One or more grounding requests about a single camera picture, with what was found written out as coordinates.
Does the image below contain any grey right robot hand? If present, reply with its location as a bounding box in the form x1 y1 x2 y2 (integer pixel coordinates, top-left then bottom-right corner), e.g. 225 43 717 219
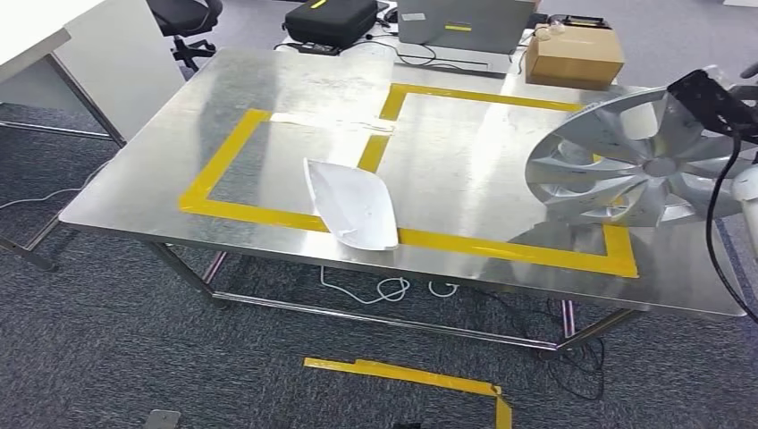
728 61 758 103

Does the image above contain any silver plastic wheel cover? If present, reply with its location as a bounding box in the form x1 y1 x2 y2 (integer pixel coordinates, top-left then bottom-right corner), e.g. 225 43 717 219
524 87 758 229

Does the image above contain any stainless steel workbench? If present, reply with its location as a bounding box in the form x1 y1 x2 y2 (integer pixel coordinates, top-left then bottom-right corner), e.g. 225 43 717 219
0 0 129 273
59 46 748 362

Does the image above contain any white curved plastic part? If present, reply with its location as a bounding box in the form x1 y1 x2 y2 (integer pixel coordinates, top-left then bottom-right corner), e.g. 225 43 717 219
303 157 400 252

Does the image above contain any brown cardboard box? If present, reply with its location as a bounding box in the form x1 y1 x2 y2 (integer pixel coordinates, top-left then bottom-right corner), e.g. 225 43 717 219
524 24 626 91

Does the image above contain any black flat device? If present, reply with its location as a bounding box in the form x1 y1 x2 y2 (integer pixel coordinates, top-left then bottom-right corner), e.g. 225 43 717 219
547 14 612 30

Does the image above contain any black bag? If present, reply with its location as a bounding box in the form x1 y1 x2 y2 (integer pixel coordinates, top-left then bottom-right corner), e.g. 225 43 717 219
282 0 380 50

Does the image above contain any black power adapter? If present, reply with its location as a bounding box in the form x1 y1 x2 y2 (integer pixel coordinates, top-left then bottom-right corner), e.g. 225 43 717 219
296 41 341 57

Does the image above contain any yellow floor tape square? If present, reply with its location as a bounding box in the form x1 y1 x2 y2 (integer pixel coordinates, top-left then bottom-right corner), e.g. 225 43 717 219
303 357 513 429

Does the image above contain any yellow tape bench outline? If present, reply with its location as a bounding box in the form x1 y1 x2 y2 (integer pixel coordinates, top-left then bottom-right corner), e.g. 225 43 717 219
177 82 639 280

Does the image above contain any black office chair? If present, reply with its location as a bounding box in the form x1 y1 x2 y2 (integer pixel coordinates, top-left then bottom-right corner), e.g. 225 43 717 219
147 0 225 73

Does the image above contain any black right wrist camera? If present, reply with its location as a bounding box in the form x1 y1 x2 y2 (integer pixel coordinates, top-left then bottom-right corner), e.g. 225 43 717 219
667 68 758 140

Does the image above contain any black camera cable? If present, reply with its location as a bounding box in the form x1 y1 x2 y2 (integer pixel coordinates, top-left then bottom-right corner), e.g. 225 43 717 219
704 132 758 325

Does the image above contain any black laptop cable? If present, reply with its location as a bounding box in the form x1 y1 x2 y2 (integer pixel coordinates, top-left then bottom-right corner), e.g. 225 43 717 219
393 42 442 67

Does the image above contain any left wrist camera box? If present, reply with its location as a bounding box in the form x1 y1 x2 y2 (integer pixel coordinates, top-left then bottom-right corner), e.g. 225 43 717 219
141 409 182 429

